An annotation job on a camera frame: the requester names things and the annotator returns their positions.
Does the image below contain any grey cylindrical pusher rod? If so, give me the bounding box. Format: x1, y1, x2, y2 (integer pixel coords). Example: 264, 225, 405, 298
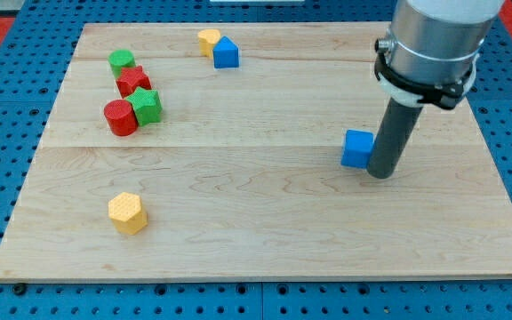
367, 99, 423, 179

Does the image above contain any blue cube block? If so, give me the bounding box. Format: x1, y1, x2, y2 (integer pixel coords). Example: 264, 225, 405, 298
340, 130, 374, 169

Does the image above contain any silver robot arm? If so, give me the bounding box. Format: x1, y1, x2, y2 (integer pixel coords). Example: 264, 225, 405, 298
367, 0, 504, 179

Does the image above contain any blue triangle block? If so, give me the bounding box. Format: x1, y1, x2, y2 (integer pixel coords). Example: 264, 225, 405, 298
212, 36, 240, 69

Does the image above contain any yellow heart block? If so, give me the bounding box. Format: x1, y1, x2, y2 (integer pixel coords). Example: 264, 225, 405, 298
197, 28, 221, 59

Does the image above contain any wooden board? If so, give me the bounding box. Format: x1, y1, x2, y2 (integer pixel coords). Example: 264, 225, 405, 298
0, 22, 512, 284

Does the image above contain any green star block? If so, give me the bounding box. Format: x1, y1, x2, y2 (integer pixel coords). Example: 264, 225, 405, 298
124, 87, 163, 126

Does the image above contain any red star block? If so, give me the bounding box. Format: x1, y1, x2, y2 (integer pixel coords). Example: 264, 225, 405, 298
116, 66, 152, 98

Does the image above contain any red cylinder block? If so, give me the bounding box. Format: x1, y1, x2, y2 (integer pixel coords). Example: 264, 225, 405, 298
103, 100, 138, 136

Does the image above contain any green cylinder block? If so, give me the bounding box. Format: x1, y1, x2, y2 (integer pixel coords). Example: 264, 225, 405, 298
108, 49, 136, 79

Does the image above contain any yellow hexagon block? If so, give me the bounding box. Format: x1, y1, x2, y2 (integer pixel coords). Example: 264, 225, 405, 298
108, 192, 148, 235

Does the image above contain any black clamp ring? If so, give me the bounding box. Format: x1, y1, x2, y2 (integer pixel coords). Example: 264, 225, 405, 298
373, 52, 477, 111

